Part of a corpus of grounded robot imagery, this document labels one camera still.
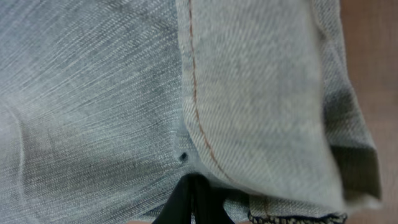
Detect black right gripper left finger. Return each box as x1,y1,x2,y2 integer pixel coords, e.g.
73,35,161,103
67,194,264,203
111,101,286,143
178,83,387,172
152,175,193,224

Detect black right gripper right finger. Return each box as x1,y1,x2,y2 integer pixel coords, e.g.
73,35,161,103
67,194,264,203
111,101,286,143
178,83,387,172
193,175,234,224

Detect light blue denim shorts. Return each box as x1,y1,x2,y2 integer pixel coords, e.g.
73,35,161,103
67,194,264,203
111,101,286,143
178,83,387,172
1,0,382,223

